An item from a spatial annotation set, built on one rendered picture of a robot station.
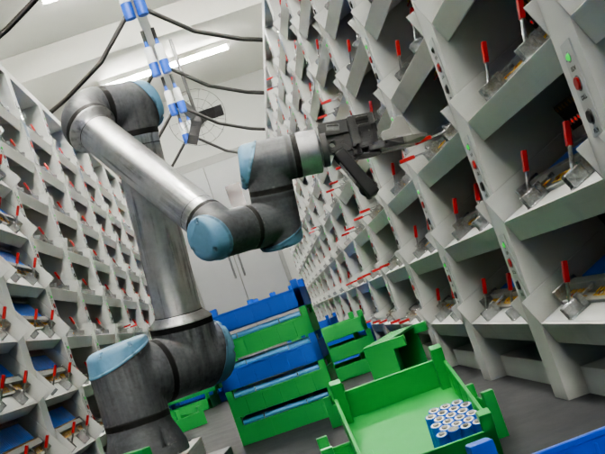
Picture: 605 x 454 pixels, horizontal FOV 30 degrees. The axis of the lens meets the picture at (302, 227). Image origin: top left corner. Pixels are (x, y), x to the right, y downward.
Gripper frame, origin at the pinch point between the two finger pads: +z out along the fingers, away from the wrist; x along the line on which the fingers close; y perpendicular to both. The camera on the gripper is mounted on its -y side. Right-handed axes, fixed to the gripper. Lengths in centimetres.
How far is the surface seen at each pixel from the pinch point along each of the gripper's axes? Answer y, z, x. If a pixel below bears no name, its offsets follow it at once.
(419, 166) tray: -0.1, 5.7, 44.3
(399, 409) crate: -48, -19, -33
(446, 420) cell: -49, -14, -56
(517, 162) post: -10.8, 12.1, -25.3
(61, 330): -16, -111, 184
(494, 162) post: -10.0, 8.1, -25.3
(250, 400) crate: -50, -47, 100
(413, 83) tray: 14.5, 3.8, 15.1
